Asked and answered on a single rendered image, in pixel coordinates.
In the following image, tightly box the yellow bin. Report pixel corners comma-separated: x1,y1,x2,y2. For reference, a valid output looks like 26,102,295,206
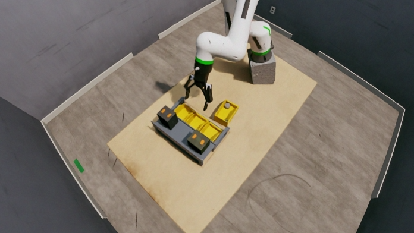
174,103,196,122
186,113,209,131
214,100,239,127
200,122,223,142

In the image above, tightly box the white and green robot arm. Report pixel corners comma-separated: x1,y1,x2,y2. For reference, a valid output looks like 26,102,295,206
194,0,274,74

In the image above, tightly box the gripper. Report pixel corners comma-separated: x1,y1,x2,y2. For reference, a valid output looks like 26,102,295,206
184,71,213,111

